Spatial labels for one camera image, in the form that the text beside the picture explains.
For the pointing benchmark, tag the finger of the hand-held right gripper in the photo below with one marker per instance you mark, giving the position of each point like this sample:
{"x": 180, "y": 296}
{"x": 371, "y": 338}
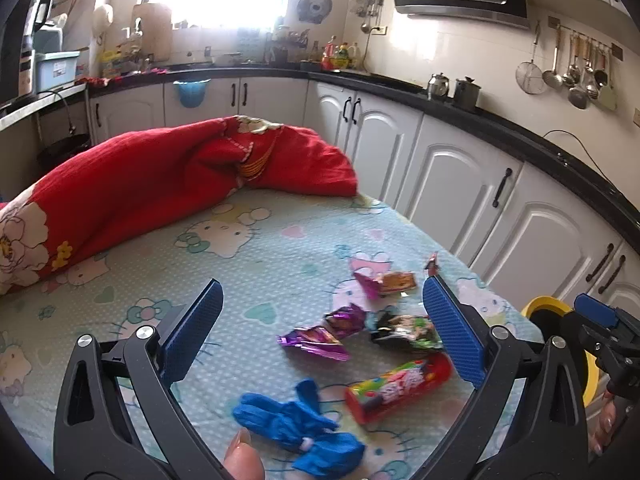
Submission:
{"x": 595, "y": 310}
{"x": 597, "y": 342}

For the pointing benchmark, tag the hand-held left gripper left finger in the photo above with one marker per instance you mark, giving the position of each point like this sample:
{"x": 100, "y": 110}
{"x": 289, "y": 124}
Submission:
{"x": 192, "y": 330}

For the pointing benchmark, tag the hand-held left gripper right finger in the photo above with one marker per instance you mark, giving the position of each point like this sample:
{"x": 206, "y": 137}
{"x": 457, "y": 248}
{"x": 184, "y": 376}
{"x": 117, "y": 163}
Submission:
{"x": 455, "y": 330}

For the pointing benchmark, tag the green black foil wrapper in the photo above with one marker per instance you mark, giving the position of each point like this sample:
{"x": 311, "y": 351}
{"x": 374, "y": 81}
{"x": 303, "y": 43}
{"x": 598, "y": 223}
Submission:
{"x": 405, "y": 332}

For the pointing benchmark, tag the black yellow-rimmed waste bin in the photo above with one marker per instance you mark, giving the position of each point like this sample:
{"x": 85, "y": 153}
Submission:
{"x": 542, "y": 302}

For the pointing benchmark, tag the small red wrapper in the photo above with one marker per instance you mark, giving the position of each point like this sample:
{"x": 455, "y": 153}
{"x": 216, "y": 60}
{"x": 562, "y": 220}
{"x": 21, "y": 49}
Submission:
{"x": 431, "y": 262}

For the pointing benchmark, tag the red candy tube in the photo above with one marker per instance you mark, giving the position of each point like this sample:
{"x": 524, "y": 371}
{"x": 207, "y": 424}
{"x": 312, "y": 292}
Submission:
{"x": 395, "y": 387}

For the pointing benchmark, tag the pink wrapper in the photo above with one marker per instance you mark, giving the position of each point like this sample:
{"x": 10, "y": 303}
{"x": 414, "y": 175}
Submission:
{"x": 367, "y": 280}

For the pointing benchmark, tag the long purple foil wrapper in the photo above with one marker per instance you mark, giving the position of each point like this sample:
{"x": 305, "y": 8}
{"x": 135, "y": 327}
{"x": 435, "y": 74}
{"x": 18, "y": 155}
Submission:
{"x": 315, "y": 340}

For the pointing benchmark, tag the blue glove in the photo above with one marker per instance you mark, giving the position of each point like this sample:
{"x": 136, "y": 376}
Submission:
{"x": 280, "y": 420}

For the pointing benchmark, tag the person's right hand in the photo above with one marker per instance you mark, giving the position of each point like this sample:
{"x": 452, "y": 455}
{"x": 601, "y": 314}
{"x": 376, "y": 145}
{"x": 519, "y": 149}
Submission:
{"x": 602, "y": 425}

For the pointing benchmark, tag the person's left hand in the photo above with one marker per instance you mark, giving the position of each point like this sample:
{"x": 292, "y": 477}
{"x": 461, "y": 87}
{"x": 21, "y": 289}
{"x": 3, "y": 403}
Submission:
{"x": 242, "y": 460}

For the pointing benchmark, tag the cartoon cat bed sheet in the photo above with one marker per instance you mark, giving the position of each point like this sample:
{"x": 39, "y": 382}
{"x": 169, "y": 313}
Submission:
{"x": 250, "y": 270}

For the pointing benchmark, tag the white lower kitchen cabinets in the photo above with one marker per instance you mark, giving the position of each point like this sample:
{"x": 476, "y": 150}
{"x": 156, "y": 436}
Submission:
{"x": 450, "y": 170}

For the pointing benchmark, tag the red floral blanket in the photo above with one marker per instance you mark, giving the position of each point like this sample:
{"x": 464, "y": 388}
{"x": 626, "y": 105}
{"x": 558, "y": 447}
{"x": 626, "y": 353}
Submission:
{"x": 150, "y": 175}

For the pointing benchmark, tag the black kitchen countertop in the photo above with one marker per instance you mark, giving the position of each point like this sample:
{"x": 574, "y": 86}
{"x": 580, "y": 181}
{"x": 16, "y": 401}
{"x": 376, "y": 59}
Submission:
{"x": 500, "y": 122}

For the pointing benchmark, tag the pale green spatula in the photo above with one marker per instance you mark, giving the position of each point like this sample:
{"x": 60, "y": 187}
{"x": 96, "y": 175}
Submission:
{"x": 607, "y": 97}

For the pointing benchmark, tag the large steel ladle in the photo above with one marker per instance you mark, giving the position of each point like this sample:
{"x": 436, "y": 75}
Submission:
{"x": 578, "y": 97}

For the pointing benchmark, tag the steel slotted spoon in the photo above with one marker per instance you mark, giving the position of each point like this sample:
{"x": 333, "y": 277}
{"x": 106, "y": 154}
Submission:
{"x": 592, "y": 90}

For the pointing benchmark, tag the black round basin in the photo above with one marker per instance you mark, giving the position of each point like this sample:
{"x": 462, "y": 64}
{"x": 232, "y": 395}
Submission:
{"x": 65, "y": 147}

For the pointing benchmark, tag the black ladle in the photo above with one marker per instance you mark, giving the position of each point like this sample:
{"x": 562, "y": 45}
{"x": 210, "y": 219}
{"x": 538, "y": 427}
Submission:
{"x": 601, "y": 77}

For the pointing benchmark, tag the dark lidded canister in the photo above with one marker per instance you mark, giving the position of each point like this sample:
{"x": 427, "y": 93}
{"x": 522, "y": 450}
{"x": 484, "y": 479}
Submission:
{"x": 466, "y": 95}

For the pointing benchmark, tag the blue hanging plastic bin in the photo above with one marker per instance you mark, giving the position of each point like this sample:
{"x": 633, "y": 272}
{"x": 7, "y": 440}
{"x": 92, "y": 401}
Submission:
{"x": 191, "y": 94}

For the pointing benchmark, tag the steel teapot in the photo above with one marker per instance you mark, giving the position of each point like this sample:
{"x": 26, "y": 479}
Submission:
{"x": 438, "y": 87}

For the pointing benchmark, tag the red counter cloth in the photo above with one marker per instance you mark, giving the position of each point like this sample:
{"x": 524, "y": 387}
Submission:
{"x": 120, "y": 77}

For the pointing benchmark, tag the white side table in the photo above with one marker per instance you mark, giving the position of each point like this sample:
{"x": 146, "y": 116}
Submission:
{"x": 40, "y": 105}

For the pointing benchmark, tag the metal pan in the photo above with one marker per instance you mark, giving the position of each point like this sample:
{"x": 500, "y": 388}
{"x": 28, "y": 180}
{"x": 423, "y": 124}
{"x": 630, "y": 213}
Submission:
{"x": 229, "y": 59}

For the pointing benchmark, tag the yellow green packet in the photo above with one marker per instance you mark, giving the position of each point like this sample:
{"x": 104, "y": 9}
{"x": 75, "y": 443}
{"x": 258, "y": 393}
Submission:
{"x": 115, "y": 62}

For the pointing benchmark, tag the cooking oil bottle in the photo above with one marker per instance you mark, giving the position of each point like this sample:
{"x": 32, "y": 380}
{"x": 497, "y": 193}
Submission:
{"x": 354, "y": 57}

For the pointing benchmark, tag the blue plastic storage box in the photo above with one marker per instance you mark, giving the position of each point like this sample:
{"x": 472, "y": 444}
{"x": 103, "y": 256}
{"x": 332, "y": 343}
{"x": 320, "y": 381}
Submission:
{"x": 56, "y": 72}

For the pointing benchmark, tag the green yellow bottle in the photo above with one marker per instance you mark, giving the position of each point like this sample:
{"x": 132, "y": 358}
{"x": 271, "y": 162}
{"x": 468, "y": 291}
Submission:
{"x": 341, "y": 59}

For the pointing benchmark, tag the grey knife rack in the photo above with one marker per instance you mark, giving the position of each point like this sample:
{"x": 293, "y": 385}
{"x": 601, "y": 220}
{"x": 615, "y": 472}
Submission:
{"x": 247, "y": 41}

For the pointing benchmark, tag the black spice rack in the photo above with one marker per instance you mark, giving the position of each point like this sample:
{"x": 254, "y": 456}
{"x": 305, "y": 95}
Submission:
{"x": 290, "y": 47}

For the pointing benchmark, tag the red drink bottle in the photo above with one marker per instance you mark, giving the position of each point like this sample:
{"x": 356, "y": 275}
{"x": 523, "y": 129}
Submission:
{"x": 328, "y": 57}

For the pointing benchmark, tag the wooden cutting board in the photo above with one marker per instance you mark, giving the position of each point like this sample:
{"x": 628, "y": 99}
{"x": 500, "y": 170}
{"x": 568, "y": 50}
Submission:
{"x": 152, "y": 30}

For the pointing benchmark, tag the metal faucet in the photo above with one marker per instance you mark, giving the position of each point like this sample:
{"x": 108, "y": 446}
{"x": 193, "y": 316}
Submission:
{"x": 137, "y": 30}

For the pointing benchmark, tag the black microwave oven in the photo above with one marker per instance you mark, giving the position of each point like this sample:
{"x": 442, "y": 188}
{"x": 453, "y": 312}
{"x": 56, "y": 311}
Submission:
{"x": 20, "y": 45}

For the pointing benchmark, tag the hanging kitchen tools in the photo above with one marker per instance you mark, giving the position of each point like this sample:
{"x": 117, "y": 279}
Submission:
{"x": 367, "y": 7}

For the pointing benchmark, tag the metal utensil rail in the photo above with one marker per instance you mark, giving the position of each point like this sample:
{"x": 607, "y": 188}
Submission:
{"x": 616, "y": 51}

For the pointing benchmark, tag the small wall socket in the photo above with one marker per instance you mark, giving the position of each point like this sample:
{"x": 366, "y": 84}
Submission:
{"x": 380, "y": 30}

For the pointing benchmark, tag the round wall vent fan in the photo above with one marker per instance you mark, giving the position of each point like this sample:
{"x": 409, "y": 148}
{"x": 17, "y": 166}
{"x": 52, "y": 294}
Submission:
{"x": 315, "y": 7}

